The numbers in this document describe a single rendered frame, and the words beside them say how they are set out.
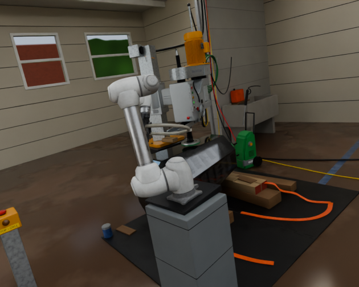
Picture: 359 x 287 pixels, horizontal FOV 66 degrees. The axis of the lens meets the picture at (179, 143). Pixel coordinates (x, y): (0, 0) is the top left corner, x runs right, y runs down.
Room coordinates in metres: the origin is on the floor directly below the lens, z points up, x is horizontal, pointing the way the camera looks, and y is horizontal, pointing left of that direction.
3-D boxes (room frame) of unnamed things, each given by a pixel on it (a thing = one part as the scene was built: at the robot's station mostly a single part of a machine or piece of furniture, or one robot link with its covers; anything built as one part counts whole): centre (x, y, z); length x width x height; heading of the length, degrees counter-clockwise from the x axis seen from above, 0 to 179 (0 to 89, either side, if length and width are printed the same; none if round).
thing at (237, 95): (6.04, -1.45, 1.00); 0.50 x 0.22 x 0.33; 133
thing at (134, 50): (3.74, 0.36, 2.00); 0.20 x 0.18 x 0.15; 38
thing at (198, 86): (3.37, -0.29, 1.30); 0.74 x 0.23 x 0.49; 157
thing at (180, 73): (3.34, -0.26, 1.61); 0.96 x 0.25 x 0.17; 157
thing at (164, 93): (3.76, 0.05, 1.36); 0.74 x 0.34 x 0.25; 72
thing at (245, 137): (4.29, -1.06, 0.43); 0.35 x 0.35 x 0.87; 23
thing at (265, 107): (5.97, -1.69, 0.43); 1.30 x 0.62 x 0.86; 133
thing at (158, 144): (3.83, 0.24, 0.76); 0.49 x 0.49 x 0.05; 38
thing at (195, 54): (3.62, -0.40, 1.90); 0.31 x 0.28 x 0.40; 67
